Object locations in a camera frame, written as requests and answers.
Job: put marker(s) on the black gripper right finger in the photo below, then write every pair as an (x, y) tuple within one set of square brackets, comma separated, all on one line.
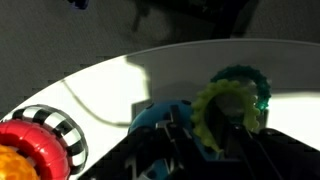
[(253, 153)]

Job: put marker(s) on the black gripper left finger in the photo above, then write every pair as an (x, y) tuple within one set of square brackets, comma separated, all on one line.
[(166, 150)]

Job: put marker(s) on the orange post stand striped base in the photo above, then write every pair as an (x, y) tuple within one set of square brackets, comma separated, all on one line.
[(63, 121)]

